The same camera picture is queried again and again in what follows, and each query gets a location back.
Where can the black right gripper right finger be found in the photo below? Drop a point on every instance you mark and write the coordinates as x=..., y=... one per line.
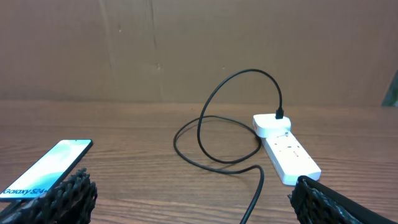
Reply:
x=315, y=203

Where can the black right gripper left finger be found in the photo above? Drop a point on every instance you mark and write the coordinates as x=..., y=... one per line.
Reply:
x=70, y=202

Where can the Galaxy smartphone blue screen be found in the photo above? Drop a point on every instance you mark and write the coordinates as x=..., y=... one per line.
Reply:
x=48, y=171

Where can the white charger plug adapter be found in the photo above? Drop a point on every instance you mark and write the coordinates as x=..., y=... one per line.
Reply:
x=267, y=126

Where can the white power extension strip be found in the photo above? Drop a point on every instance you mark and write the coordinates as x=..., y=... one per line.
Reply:
x=290, y=159

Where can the brown cardboard backdrop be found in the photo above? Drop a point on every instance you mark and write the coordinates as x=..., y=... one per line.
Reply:
x=321, y=53

